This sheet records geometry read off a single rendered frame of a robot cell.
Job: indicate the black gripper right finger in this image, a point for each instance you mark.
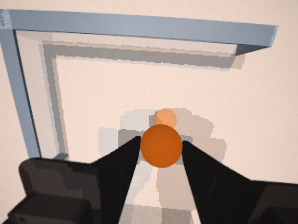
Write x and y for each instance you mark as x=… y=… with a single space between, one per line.
x=224 y=196

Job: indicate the low clear corner walls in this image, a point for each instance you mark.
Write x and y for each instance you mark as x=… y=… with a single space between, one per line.
x=38 y=60

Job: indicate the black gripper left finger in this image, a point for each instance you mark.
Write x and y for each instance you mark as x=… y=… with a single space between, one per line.
x=104 y=182

